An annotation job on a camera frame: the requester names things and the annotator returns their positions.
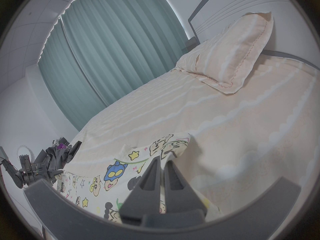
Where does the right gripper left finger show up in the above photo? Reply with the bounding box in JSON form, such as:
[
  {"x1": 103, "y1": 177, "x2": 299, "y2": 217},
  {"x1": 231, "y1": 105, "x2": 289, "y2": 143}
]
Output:
[{"x1": 119, "y1": 156, "x2": 162, "y2": 226}]

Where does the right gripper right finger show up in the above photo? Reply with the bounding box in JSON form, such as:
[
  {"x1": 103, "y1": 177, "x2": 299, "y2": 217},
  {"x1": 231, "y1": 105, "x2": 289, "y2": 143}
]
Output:
[{"x1": 164, "y1": 160, "x2": 206, "y2": 222}]

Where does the white printed pyjama top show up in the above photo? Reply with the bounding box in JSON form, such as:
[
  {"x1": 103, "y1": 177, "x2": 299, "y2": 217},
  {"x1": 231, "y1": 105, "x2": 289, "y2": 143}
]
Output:
[{"x1": 55, "y1": 133, "x2": 222, "y2": 222}]

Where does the bed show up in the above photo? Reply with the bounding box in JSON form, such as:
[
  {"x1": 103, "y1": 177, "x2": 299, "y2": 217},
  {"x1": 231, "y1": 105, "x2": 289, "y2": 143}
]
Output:
[{"x1": 62, "y1": 0, "x2": 320, "y2": 218}]

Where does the black garment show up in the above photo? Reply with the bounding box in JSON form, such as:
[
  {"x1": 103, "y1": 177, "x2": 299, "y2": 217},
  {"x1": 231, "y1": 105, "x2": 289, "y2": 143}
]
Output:
[{"x1": 34, "y1": 137, "x2": 83, "y2": 171}]

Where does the blue-green curtain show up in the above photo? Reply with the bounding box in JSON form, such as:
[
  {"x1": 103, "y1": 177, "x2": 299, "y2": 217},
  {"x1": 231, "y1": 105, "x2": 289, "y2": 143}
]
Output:
[
  {"x1": 37, "y1": 18, "x2": 108, "y2": 132},
  {"x1": 61, "y1": 0, "x2": 191, "y2": 107}
]

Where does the pink striped pillow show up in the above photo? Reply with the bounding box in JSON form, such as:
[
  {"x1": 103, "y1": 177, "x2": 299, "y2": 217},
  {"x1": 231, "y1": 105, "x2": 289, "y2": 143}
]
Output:
[{"x1": 176, "y1": 11, "x2": 274, "y2": 94}]

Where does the grey white bedside table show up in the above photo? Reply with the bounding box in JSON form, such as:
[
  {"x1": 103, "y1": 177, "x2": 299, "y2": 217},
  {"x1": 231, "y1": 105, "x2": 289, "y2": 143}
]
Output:
[{"x1": 184, "y1": 36, "x2": 201, "y2": 51}]

